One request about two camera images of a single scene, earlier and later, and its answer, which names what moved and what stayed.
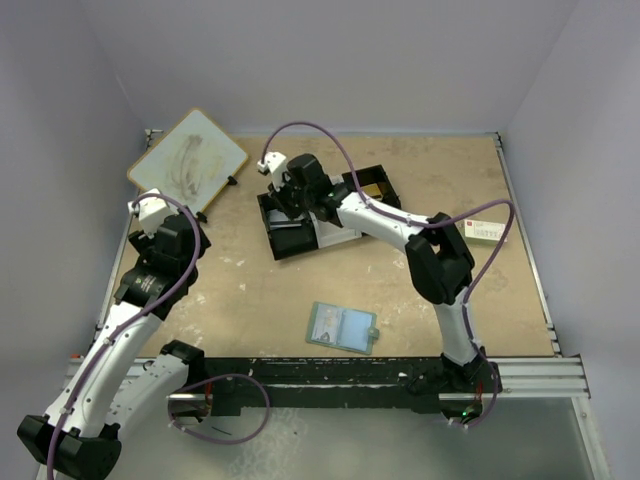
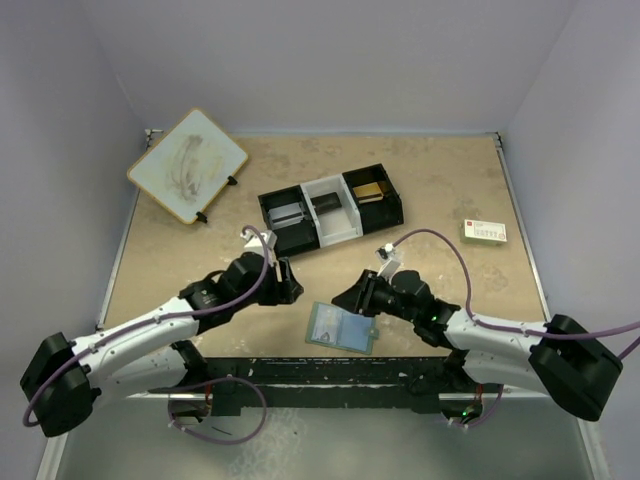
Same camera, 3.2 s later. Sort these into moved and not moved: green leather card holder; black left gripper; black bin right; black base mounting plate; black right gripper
Moved: black left gripper; black right gripper
Not moved: black bin right; green leather card holder; black base mounting plate
